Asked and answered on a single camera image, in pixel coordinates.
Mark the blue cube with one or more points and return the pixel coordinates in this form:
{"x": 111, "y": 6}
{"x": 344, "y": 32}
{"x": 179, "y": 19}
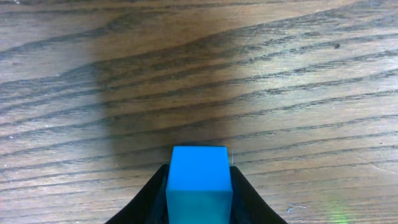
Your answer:
{"x": 199, "y": 180}

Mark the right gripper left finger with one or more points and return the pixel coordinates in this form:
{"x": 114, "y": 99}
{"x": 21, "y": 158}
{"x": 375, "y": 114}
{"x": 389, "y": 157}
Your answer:
{"x": 149, "y": 202}

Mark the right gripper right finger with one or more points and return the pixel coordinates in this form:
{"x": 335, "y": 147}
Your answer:
{"x": 248, "y": 202}

